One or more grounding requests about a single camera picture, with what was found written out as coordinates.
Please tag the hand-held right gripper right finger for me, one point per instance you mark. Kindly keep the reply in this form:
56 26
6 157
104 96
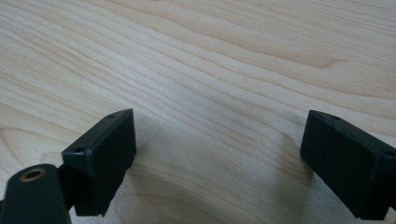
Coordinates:
345 165

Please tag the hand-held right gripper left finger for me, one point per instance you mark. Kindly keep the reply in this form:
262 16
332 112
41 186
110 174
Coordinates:
102 158

